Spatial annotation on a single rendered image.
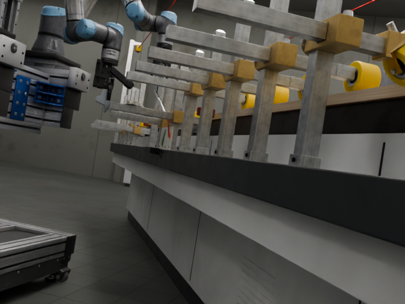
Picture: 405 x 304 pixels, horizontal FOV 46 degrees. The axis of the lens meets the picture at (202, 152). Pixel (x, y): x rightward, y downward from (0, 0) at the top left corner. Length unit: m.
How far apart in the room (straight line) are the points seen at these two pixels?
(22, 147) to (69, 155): 1.09
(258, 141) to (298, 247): 0.32
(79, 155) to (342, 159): 8.82
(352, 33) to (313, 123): 0.17
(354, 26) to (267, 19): 0.15
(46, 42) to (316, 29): 1.60
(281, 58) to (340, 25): 0.25
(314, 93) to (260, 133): 0.26
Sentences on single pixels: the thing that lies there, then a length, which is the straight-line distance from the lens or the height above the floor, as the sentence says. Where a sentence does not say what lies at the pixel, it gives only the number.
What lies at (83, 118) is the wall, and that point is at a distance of 9.86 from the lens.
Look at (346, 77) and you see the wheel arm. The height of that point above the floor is 0.93.
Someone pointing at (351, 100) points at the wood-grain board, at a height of 0.88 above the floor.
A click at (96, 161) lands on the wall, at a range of 9.66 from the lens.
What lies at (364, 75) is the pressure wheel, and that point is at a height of 0.94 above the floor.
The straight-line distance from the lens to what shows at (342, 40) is 0.88.
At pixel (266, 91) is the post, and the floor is 0.87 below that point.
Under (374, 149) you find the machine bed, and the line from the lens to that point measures 1.10.
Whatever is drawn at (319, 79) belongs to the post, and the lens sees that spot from 0.93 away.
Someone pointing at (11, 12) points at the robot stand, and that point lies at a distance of 2.25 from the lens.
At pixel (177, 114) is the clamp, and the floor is 0.85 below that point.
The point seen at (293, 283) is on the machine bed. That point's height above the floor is 0.39.
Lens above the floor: 0.69
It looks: 1 degrees up
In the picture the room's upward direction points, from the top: 9 degrees clockwise
